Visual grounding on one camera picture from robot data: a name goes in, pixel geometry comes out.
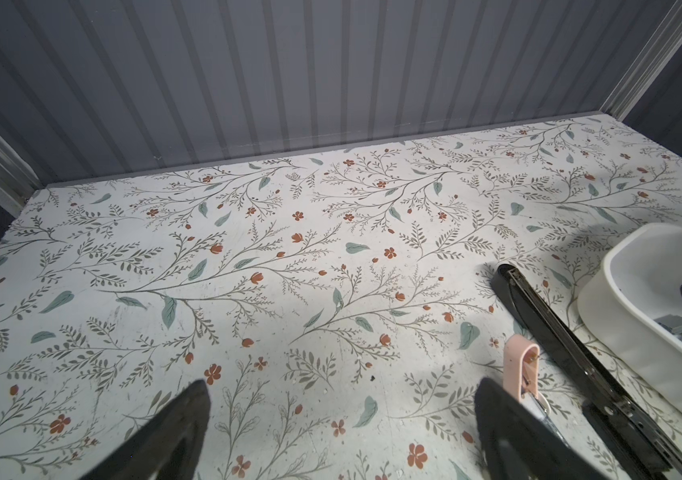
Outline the pink mini stapler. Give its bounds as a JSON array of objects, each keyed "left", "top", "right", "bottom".
[{"left": 503, "top": 334, "right": 566, "bottom": 442}]

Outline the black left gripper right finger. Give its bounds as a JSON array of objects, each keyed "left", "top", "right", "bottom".
[{"left": 474, "top": 378, "right": 604, "bottom": 480}]

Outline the white oval plastic tray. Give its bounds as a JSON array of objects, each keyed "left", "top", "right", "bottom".
[{"left": 577, "top": 223, "right": 682, "bottom": 413}]

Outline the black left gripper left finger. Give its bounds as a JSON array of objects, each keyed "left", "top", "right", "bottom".
[{"left": 83, "top": 380, "right": 211, "bottom": 479}]

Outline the grey staple strip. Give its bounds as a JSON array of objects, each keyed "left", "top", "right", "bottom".
[{"left": 656, "top": 315, "right": 682, "bottom": 335}]

